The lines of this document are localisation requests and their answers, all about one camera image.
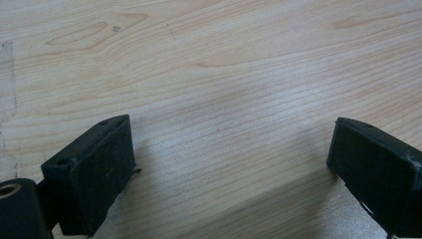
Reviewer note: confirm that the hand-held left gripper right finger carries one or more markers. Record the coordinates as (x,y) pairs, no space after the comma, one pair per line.
(378,169)

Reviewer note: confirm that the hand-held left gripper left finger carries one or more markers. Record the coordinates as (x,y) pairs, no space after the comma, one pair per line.
(96,172)

